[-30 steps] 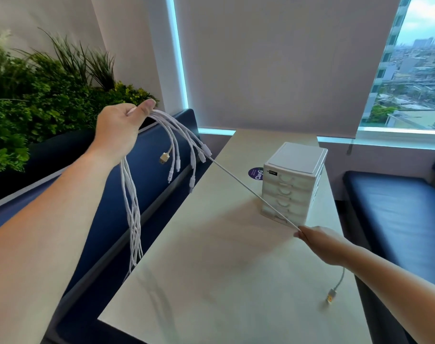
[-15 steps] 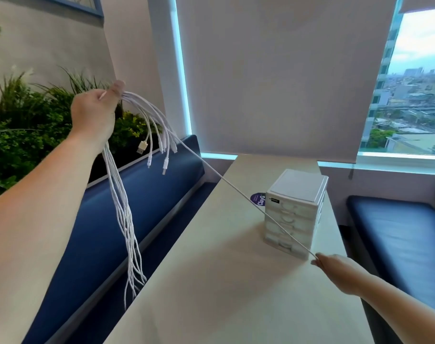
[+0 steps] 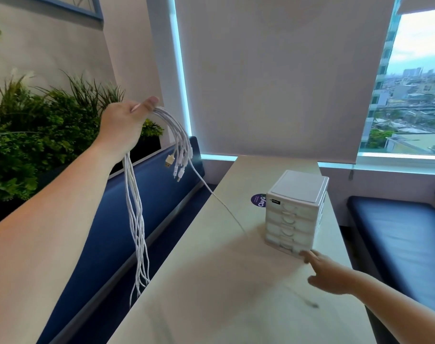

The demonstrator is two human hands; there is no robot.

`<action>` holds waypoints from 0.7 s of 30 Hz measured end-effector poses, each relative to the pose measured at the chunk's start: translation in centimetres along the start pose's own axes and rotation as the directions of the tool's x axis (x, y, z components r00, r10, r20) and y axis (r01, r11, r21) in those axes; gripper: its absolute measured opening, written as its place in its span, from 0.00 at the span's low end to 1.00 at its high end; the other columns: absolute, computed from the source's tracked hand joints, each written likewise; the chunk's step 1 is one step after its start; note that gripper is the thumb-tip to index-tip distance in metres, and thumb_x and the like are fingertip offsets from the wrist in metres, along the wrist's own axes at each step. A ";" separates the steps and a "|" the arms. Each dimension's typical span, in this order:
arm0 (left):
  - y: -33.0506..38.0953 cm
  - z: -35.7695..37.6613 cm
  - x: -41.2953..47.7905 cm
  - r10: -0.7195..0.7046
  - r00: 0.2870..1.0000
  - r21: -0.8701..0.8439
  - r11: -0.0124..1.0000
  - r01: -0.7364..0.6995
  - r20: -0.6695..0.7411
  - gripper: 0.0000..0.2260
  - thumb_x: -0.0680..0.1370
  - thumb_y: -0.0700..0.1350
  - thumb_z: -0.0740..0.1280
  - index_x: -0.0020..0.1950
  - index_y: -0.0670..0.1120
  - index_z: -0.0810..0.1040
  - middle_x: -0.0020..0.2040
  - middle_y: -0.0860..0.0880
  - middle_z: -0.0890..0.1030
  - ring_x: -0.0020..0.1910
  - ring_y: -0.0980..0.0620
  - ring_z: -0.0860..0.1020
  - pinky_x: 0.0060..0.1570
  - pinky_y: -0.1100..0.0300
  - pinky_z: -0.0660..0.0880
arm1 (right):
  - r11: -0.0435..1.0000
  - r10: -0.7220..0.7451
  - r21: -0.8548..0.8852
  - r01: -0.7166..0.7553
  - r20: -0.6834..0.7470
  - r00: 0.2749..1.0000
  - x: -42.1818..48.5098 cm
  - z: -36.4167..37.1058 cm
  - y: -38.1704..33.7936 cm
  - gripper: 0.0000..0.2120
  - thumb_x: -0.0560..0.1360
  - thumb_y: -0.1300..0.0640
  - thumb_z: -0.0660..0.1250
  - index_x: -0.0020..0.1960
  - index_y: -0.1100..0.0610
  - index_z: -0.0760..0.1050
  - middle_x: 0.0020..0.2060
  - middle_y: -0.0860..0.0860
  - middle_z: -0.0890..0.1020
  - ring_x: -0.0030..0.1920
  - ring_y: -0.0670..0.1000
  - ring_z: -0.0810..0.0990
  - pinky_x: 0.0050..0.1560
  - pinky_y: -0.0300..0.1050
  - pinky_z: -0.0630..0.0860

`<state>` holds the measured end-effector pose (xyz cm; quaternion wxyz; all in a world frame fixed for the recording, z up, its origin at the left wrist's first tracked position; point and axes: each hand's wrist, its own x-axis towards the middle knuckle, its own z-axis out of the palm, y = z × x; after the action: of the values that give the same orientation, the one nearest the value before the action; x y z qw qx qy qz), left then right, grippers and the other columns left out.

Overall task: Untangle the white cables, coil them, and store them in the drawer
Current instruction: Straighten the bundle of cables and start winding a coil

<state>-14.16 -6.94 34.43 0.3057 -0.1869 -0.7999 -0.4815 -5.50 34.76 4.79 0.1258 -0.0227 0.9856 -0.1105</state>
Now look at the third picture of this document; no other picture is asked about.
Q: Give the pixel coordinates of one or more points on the person's right hand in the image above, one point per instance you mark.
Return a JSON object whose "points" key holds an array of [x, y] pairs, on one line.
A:
{"points": [[332, 277]]}

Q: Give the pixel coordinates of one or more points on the person's left hand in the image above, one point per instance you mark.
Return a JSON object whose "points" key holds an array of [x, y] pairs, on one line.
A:
{"points": [[122, 128]]}

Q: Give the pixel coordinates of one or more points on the white mini drawer cabinet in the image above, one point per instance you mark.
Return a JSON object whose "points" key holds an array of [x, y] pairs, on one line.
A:
{"points": [[299, 184]]}

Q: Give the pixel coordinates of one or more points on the person's right forearm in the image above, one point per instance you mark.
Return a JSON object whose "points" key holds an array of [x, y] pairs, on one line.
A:
{"points": [[400, 311]]}

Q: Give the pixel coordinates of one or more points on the person's left forearm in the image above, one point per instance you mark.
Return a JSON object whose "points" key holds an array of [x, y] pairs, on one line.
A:
{"points": [[34, 247]]}

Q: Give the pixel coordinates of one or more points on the black planter box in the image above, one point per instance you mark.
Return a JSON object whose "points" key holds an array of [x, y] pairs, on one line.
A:
{"points": [[149, 146]]}

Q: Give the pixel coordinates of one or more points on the blue padded bench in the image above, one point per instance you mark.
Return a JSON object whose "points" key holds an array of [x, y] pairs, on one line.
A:
{"points": [[106, 229], [400, 229]]}

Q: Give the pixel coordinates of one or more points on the green leafy plants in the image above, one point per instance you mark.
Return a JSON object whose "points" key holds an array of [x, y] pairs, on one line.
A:
{"points": [[24, 139]]}

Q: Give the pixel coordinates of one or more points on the round purple sticker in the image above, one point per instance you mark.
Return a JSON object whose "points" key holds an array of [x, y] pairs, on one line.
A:
{"points": [[257, 199]]}

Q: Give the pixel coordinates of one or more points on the white table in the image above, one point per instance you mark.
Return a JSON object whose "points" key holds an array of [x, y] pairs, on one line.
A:
{"points": [[221, 265]]}

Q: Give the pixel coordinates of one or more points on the white roller blind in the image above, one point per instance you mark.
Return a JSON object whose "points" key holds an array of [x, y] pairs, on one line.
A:
{"points": [[274, 68], [425, 1]]}

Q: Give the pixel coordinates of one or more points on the glass window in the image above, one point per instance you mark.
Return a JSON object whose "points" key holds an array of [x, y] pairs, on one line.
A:
{"points": [[411, 103]]}

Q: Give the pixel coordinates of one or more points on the blue picture frame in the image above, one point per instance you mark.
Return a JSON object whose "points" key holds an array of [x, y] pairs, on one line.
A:
{"points": [[95, 10]]}

